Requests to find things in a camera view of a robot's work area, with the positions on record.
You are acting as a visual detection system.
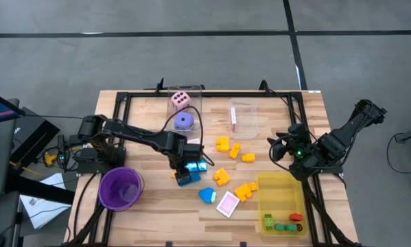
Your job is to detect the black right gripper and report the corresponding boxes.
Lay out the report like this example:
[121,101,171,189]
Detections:
[267,122,309,163]

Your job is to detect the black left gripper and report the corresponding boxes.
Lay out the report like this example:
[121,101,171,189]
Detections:
[165,132,206,185]

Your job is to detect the blue toy brick plate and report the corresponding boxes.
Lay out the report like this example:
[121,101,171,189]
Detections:
[176,171,202,187]

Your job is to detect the purple foam dice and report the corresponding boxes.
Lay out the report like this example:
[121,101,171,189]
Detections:
[174,112,195,132]

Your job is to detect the pink foam dice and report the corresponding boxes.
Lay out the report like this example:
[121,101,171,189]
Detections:
[170,91,192,110]

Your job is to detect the blue cloud-shaped toy brick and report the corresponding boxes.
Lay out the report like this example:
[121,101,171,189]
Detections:
[198,187,218,204]

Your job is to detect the shallow clear plastic container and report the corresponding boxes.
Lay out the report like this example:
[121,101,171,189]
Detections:
[228,97,259,140]

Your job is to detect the tall clear plastic container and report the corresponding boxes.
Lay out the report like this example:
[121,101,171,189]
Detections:
[166,83,203,133]

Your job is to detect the yellow translucent plastic bin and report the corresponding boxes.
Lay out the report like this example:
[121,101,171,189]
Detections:
[255,172,309,237]

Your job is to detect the purple plastic bucket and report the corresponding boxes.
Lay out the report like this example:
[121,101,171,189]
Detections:
[97,167,145,213]

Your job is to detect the white paper sheets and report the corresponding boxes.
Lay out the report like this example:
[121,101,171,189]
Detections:
[19,172,72,230]

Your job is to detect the black metal beam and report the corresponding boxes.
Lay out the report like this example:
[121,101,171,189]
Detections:
[5,174,76,206]

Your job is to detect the black computer case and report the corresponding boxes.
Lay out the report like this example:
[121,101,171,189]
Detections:
[12,106,61,162]

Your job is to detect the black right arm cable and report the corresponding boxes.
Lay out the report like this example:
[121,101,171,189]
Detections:
[267,134,297,172]

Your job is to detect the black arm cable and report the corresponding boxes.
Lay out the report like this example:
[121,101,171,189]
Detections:
[267,134,297,172]
[161,105,215,167]

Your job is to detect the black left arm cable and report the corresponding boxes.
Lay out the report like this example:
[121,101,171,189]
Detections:
[161,105,215,167]

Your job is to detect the black floor cable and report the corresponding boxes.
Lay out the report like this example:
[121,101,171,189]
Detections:
[386,132,411,176]

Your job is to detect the thin black cable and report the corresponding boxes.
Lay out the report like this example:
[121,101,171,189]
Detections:
[19,114,86,120]

